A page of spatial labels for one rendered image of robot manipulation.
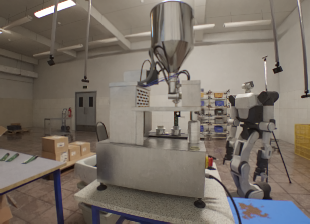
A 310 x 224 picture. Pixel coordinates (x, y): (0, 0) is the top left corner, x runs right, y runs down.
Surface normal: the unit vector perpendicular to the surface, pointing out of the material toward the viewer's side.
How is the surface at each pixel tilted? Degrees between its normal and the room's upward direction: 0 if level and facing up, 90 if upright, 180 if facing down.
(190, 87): 90
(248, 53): 90
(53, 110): 90
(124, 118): 90
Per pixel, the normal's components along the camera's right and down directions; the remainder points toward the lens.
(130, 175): -0.27, 0.00
